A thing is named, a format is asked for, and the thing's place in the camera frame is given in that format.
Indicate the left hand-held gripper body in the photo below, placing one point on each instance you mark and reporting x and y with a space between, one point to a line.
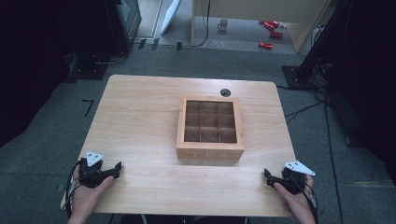
90 174

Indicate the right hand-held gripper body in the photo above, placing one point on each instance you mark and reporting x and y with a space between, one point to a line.
294 179

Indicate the person's left hand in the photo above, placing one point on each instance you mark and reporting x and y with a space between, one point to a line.
85 196

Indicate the person's right hand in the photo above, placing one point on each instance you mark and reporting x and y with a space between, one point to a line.
297 202

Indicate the wooden compartment tea box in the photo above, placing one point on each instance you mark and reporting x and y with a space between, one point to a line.
210 127

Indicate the black flat floor base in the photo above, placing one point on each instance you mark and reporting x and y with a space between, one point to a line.
88 70

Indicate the red can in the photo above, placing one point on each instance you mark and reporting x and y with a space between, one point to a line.
270 25
265 46
276 34

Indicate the dark monitor cabinet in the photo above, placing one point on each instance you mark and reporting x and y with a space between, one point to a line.
124 21

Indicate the grey mug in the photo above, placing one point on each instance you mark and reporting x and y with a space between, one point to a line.
223 24

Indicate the white board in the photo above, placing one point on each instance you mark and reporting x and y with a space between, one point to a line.
170 15

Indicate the black stand with base plate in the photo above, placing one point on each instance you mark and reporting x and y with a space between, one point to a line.
306 62

